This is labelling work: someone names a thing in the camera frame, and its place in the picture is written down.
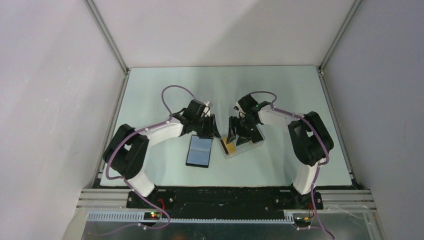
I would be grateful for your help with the orange credit card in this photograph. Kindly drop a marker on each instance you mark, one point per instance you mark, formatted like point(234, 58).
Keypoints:
point(229, 149)

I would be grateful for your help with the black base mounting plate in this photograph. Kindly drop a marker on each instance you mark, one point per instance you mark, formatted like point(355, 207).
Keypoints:
point(232, 203)

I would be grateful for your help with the aluminium frame post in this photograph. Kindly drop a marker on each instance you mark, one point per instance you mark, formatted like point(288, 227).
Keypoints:
point(105, 32)
point(340, 33)

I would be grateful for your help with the left aluminium frame post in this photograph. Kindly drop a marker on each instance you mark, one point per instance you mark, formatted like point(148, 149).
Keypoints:
point(105, 32)

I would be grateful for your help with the controller board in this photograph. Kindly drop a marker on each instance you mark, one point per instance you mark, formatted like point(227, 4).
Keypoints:
point(302, 223)
point(152, 216)

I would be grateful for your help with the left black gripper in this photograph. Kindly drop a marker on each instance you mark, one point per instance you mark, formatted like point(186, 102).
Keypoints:
point(212, 131)

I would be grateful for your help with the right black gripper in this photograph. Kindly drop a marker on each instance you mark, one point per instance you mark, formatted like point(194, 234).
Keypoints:
point(233, 122)

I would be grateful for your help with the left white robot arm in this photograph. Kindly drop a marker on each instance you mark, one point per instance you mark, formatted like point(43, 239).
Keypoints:
point(127, 149)

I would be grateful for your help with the right aluminium frame post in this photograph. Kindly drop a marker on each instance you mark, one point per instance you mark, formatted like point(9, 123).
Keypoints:
point(340, 33)

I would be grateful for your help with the right controller board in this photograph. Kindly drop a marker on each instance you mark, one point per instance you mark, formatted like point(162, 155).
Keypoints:
point(302, 223)

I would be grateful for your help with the black card holder wallet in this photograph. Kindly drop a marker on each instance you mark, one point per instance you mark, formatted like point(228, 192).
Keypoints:
point(199, 152)

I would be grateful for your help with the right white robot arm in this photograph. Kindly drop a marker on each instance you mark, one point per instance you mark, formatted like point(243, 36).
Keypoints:
point(310, 139)

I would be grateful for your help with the left controller board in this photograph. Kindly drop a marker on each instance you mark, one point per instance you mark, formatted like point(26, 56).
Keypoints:
point(152, 216)

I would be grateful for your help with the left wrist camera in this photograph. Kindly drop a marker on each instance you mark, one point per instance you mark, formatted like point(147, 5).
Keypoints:
point(207, 109)

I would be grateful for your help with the clear plastic card tray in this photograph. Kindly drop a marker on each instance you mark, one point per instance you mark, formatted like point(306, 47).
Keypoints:
point(244, 147)

